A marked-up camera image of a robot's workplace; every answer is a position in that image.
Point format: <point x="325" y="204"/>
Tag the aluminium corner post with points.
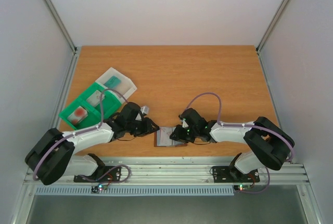
<point x="53" y="11"/>
<point x="272" y="25"/>

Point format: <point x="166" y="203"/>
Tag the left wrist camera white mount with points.
<point x="144" y="110"/>

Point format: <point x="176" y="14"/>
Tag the left controller board with leds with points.
<point x="98" y="189"/>

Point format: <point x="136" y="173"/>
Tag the right controller board with leds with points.
<point x="242" y="187"/>

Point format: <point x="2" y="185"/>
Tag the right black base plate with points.
<point x="223" y="174"/>

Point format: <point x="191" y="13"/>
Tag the controller board with leds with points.
<point x="98" y="189"/>
<point x="242" y="187"/>

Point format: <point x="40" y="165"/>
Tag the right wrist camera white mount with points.
<point x="184" y="124"/>

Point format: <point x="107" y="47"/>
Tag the white patterned credit card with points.
<point x="163" y="137"/>

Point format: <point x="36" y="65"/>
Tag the left aluminium corner post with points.
<point x="53" y="11"/>

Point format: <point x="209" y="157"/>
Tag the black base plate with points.
<point x="101" y="174"/>
<point x="223" y="174"/>

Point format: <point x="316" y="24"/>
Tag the teal card in bin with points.
<point x="112" y="82"/>

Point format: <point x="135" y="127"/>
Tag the grey slotted cable duct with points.
<point x="72" y="190"/>

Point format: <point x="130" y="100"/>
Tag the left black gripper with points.
<point x="148" y="128"/>

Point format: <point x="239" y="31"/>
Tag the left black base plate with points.
<point x="101" y="174"/>

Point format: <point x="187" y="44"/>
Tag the red spotted card in tray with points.
<point x="77" y="116"/>

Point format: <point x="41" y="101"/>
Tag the green plastic compartment tray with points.
<point x="94" y="103"/>

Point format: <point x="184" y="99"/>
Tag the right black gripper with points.
<point x="180" y="133"/>

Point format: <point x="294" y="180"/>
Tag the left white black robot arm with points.
<point x="54" y="155"/>

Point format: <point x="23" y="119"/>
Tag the aluminium frame rail front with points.
<point x="185" y="170"/>

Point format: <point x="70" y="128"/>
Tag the white translucent plastic bin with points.
<point x="126" y="88"/>

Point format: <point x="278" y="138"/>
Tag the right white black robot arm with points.
<point x="270" y="147"/>

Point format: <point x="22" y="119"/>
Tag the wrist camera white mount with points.
<point x="144" y="110"/>
<point x="184" y="124"/>

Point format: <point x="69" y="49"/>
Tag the right aluminium corner post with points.
<point x="272" y="25"/>

